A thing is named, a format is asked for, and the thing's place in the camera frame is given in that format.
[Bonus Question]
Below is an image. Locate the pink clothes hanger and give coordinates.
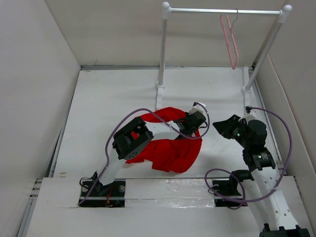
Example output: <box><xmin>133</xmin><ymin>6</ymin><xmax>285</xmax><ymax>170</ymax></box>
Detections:
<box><xmin>219</xmin><ymin>8</ymin><xmax>239</xmax><ymax>70</ymax></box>

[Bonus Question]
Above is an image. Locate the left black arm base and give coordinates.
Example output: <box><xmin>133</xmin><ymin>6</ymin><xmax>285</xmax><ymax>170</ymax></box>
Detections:
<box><xmin>79</xmin><ymin>180</ymin><xmax>126</xmax><ymax>208</ymax></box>

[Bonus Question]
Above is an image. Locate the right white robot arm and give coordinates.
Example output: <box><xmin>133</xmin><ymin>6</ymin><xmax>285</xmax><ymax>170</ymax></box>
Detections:
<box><xmin>213</xmin><ymin>115</ymin><xmax>310</xmax><ymax>237</ymax></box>

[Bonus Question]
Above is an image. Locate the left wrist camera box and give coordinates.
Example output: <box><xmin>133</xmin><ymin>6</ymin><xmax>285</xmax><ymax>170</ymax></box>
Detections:
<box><xmin>189</xmin><ymin>102</ymin><xmax>206</xmax><ymax>114</ymax></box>

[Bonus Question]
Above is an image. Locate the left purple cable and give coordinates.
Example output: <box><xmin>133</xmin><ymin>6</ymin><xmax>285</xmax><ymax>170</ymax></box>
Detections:
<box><xmin>78</xmin><ymin>102</ymin><xmax>211</xmax><ymax>205</ymax></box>

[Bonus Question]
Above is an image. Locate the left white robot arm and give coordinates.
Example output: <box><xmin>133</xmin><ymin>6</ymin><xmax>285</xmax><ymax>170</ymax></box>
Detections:
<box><xmin>90</xmin><ymin>109</ymin><xmax>210</xmax><ymax>196</ymax></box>

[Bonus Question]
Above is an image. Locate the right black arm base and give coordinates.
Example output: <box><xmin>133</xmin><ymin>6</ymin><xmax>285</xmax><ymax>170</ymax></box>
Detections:
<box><xmin>212</xmin><ymin>180</ymin><xmax>242</xmax><ymax>209</ymax></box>

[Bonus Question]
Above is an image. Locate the white clothes rack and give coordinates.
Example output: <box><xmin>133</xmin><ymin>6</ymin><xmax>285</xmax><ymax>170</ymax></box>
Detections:
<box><xmin>156</xmin><ymin>1</ymin><xmax>292</xmax><ymax>110</ymax></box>

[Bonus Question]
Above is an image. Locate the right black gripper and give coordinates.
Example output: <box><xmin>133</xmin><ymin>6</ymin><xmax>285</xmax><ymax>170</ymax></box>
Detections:
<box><xmin>211</xmin><ymin>114</ymin><xmax>250</xmax><ymax>148</ymax></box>

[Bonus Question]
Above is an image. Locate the red t shirt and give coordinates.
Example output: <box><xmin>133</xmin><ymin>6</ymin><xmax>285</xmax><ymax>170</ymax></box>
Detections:
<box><xmin>126</xmin><ymin>107</ymin><xmax>202</xmax><ymax>173</ymax></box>

